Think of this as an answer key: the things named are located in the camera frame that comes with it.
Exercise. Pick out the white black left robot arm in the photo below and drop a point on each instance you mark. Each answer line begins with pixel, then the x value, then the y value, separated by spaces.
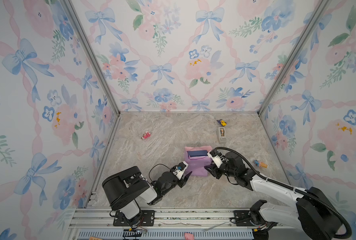
pixel 122 190

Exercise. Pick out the red pink toy figure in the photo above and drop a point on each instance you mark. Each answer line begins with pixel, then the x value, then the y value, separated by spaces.
pixel 146 135

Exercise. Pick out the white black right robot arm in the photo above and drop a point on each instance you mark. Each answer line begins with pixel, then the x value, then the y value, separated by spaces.
pixel 306 210

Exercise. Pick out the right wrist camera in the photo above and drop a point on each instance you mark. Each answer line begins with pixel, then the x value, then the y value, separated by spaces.
pixel 223 159

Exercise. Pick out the yellow purple toy figure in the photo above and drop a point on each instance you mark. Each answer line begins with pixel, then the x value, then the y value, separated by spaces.
pixel 222 123

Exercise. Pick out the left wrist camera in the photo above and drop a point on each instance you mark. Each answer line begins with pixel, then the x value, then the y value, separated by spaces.
pixel 179 170

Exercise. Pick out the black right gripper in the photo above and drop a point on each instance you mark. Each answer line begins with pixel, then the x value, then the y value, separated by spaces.
pixel 214 170

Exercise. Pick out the aluminium corner post right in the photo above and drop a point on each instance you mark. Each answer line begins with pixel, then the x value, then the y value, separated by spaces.
pixel 314 19

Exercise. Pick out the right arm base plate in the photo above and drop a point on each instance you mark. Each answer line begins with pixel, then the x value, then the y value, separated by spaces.
pixel 241 217

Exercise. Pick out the aluminium corner post left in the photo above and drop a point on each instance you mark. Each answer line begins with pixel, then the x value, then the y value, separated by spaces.
pixel 81 34

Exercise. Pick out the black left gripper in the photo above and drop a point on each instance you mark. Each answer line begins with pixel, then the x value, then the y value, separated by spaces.
pixel 182 182

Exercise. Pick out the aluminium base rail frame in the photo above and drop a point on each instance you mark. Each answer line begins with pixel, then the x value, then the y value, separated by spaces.
pixel 165 218

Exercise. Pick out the blue pink toy figure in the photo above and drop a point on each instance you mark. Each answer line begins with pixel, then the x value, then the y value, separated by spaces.
pixel 260 164

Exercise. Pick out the grey tape dispenser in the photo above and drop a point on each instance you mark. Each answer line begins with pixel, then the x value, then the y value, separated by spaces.
pixel 221 139

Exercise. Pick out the aluminium corner post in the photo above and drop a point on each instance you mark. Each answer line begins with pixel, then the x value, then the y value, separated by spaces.
pixel 314 19
pixel 81 34

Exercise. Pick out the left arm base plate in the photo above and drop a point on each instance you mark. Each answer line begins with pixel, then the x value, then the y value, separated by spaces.
pixel 145 218

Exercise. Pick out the grey slotted cable duct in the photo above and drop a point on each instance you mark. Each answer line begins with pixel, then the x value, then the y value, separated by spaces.
pixel 166 234

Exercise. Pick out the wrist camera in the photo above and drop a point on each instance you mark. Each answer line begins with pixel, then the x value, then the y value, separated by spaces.
pixel 179 170
pixel 223 159

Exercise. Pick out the pink object front edge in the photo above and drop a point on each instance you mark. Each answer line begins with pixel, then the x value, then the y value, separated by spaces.
pixel 189 236

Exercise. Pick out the pink purple wrapping paper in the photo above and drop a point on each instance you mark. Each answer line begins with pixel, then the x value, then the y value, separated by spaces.
pixel 196 165

